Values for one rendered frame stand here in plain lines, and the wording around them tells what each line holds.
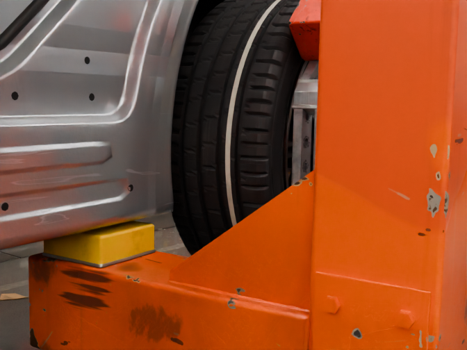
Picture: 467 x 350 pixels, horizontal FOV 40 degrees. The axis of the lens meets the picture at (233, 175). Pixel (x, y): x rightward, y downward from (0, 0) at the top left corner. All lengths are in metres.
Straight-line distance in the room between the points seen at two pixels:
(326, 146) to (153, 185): 0.41
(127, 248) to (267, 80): 0.38
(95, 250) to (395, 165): 0.51
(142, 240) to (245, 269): 0.28
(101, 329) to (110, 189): 0.22
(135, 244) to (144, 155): 0.15
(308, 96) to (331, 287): 0.45
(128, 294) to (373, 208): 0.41
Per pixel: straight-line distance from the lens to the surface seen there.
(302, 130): 1.16
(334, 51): 0.78
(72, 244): 1.08
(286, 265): 0.85
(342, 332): 0.81
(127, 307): 1.00
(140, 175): 1.08
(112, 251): 1.06
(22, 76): 0.94
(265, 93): 1.14
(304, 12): 1.17
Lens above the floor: 0.95
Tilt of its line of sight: 7 degrees down
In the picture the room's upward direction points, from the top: 1 degrees clockwise
